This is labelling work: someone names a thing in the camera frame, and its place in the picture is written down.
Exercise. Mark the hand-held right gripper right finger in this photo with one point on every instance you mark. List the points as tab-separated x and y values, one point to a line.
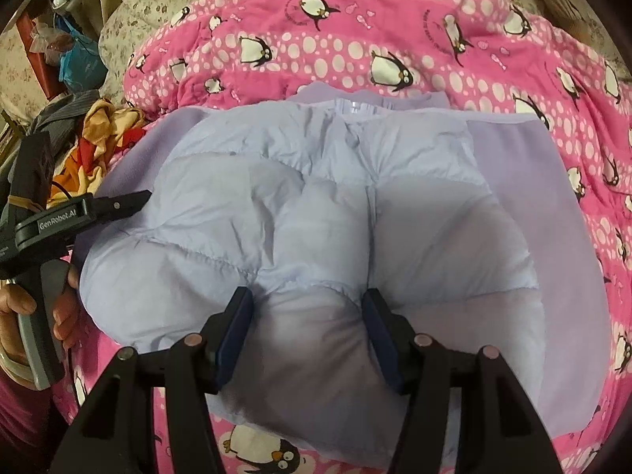
382	345

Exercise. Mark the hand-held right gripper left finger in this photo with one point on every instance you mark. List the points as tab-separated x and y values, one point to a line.
232	340

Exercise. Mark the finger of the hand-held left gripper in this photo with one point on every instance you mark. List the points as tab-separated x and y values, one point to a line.
121	206

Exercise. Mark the lilac puffer jacket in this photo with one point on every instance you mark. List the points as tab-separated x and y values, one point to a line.
306	217

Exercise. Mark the person's left forearm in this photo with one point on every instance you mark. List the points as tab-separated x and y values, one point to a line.
24	414

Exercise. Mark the person's left hand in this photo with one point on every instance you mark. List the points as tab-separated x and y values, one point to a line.
12	326

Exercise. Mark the orange yellow printed cloth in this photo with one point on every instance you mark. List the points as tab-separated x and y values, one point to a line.
108	128

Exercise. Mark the grey striped cloth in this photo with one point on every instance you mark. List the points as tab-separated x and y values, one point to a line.
64	108

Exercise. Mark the silver bangle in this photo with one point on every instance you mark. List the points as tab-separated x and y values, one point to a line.
15	368

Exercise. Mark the blue plastic bag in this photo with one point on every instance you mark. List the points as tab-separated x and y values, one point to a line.
81	57

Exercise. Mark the red wooden furniture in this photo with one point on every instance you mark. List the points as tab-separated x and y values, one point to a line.
34	54

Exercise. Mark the floral bed quilt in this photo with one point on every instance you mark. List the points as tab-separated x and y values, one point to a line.
148	15

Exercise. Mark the pink penguin print blanket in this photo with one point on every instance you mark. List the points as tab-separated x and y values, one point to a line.
395	24

